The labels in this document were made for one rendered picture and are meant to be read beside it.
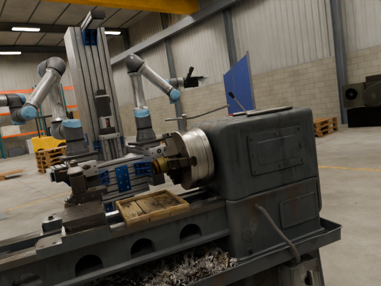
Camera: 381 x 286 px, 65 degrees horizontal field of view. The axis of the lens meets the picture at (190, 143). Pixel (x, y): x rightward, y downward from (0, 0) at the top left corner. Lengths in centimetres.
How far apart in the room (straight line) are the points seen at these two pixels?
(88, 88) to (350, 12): 1063
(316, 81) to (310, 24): 209
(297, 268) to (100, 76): 178
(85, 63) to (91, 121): 41
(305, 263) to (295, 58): 1144
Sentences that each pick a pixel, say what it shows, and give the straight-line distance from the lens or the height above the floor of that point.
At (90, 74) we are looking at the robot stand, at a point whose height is 170.
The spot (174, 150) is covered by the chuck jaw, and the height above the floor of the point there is 114.
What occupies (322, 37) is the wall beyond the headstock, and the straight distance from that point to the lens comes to 1237.
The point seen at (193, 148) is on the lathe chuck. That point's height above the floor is 115.
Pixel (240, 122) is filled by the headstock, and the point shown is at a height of 124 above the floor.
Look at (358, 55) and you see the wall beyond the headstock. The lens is 1174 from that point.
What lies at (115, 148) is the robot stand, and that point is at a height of 114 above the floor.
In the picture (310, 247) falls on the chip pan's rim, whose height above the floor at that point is 54.
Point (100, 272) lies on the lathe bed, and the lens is 146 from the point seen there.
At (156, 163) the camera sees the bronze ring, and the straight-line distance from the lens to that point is 151.
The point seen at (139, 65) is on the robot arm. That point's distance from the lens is 223.
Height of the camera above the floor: 134
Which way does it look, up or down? 6 degrees down
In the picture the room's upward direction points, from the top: 9 degrees counter-clockwise
